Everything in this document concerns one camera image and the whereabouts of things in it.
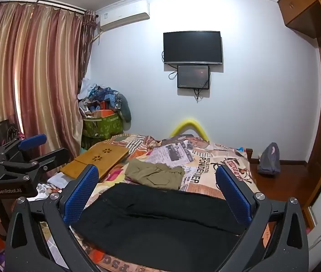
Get grey backpack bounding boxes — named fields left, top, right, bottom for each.
left=257, top=142, right=281, bottom=175

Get olive green pants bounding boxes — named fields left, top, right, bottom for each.
left=124, top=159, right=185, bottom=190

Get wooden cabinet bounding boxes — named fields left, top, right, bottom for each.
left=277, top=0, right=321, bottom=39

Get striped pink curtain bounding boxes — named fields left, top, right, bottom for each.
left=0, top=0, right=97, bottom=153

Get small black monitor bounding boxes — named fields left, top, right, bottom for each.
left=177, top=65, right=210, bottom=90

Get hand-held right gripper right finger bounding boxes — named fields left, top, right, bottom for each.
left=215, top=164, right=310, bottom=272

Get black wall television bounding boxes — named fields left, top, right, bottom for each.
left=163, top=31, right=224, bottom=65

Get pile of clothes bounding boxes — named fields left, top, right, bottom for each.
left=77, top=78, right=127, bottom=117

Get curtain rail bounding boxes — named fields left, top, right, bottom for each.
left=0, top=0, right=87, bottom=13

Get yellow foam tube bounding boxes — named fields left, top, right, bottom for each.
left=170, top=118, right=210, bottom=142

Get black pants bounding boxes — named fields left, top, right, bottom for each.
left=70, top=183, right=266, bottom=265

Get white air conditioner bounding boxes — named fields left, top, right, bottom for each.
left=96, top=0, right=151, bottom=32

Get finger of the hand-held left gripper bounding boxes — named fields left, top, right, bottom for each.
left=0, top=134, right=48, bottom=160
left=0, top=147, right=72, bottom=182

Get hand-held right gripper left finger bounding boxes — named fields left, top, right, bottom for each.
left=6, top=164, right=104, bottom=272

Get printed bedsheet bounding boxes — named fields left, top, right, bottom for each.
left=36, top=133, right=260, bottom=272

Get wooden lap desk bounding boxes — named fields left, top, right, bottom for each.
left=60, top=142, right=129, bottom=180

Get orange box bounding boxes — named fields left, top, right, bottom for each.
left=92, top=109, right=113, bottom=118

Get black bag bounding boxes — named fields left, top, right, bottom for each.
left=0, top=120, right=23, bottom=145

